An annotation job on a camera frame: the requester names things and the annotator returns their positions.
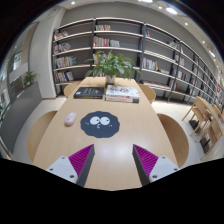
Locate white illustrated book stack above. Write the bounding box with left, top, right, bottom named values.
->
left=105, top=85, right=140, bottom=103

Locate wooden chair by side table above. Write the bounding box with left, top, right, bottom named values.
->
left=200, top=119, right=222, bottom=155

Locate wooden chair far left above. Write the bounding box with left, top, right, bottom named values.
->
left=64, top=81, right=80, bottom=97

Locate wooden side table right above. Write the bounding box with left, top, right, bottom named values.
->
left=183, top=96, right=222, bottom=135

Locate green potted plant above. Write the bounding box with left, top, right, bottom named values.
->
left=85, top=51, right=141, bottom=79

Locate dark cartoon face mouse pad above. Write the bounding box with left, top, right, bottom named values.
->
left=80, top=111, right=120, bottom=138

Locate wooden chair near right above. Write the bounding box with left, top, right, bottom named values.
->
left=157, top=113, right=189, bottom=167

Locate wooden chair far right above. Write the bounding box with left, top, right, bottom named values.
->
left=139, top=84, right=156, bottom=103

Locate black book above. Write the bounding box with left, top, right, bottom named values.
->
left=73, top=87, right=104, bottom=99

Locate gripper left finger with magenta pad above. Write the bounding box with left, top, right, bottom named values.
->
left=47, top=144, right=95, bottom=187

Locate wooden chair near left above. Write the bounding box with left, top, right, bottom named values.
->
left=27, top=111, right=57, bottom=160

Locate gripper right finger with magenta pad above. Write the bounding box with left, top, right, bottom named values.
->
left=132, top=144, right=179, bottom=186

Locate white computer mouse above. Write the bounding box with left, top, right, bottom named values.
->
left=64, top=112, right=76, bottom=126

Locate large grey bookshelf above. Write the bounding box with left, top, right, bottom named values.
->
left=52, top=17, right=224, bottom=105

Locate small plant at left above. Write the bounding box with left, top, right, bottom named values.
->
left=23, top=71, right=36, bottom=87

